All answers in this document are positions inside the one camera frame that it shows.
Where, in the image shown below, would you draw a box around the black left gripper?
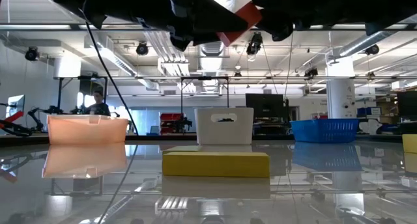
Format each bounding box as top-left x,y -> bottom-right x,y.
45,0 -> 249,53

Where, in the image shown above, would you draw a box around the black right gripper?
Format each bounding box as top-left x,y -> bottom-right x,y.
252,0 -> 369,42

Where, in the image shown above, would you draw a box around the red wooden block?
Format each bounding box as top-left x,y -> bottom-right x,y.
216,1 -> 263,48

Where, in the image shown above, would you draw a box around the long yellow wooden block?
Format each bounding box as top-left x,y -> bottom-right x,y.
162,151 -> 271,178

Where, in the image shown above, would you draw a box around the black monitor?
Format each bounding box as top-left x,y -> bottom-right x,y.
396,90 -> 417,122
245,92 -> 289,124

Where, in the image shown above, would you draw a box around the red storage bins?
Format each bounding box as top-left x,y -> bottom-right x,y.
159,113 -> 183,135

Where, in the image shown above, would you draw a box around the white round column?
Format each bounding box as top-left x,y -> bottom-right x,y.
326,56 -> 356,119

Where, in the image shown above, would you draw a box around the blue plastic mesh basket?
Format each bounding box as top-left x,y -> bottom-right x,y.
289,117 -> 360,143

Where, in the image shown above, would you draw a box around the blue storage bins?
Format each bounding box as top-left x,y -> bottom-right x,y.
356,106 -> 382,117

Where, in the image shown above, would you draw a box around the person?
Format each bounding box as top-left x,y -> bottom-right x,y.
85,89 -> 111,117

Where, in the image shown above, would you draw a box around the translucent orange plastic bin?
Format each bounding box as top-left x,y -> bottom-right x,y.
46,114 -> 130,145

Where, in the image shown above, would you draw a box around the silver framed screen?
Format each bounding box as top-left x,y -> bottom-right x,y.
5,94 -> 26,119

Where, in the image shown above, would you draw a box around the red and black equipment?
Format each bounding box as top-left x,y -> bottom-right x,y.
0,102 -> 33,137

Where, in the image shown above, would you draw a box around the silver spiral air duct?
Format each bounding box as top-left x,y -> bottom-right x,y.
197,0 -> 237,93
338,28 -> 398,57

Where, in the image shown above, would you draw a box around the black background frame stand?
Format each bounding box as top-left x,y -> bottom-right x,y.
180,75 -> 230,117
57,74 -> 109,116

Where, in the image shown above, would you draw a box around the thin black hanging cable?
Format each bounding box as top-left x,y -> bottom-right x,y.
284,31 -> 293,98
261,44 -> 279,95

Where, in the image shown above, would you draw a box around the white plastic bin with handle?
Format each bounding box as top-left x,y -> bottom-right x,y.
194,107 -> 255,145

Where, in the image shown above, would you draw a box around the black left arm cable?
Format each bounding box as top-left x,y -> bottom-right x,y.
78,7 -> 140,136

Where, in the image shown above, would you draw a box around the black aluminium table frame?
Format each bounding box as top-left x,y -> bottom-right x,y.
0,132 -> 417,145

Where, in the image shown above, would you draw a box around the black overhead frame beam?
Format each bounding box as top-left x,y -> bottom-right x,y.
0,21 -> 417,32

